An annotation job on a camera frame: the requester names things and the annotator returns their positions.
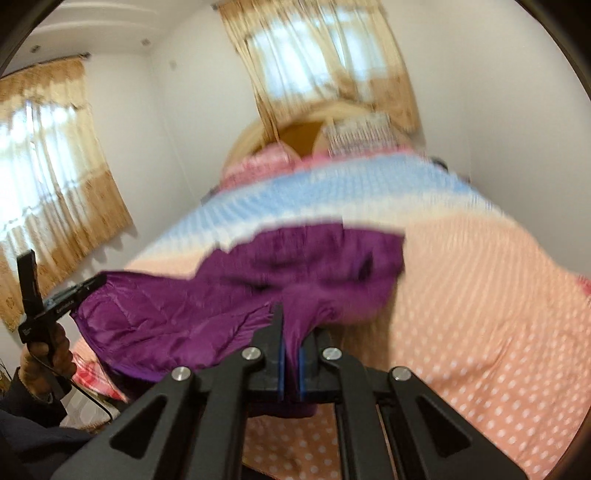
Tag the dotted pastel bedspread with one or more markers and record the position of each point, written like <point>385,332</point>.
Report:
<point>485,300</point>

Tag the person's left forearm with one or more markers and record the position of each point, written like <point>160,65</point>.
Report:
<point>32,438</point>

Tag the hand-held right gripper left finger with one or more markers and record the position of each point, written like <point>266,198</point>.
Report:
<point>279,369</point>

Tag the purple hooded puffer jacket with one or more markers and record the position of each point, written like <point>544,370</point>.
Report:
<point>231,295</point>

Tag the striped pillow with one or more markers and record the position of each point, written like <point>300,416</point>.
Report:
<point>358,134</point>

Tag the cream floral window curtain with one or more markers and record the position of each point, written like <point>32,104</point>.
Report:
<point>323,60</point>
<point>55,184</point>

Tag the person's left hand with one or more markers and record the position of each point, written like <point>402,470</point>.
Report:
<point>44,374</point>

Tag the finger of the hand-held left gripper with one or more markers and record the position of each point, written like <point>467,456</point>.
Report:
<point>28,281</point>
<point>94,281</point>

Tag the cream wooden headboard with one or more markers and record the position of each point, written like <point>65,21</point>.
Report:
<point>295,138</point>

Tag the black object beside bed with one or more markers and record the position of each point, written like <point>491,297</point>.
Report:
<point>211,193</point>

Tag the dark curtain rod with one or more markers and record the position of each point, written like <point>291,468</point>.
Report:
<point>81,56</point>

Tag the pink folded blanket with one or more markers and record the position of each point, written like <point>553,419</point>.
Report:
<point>258,164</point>

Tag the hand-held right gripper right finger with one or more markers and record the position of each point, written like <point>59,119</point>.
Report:
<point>303,369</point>

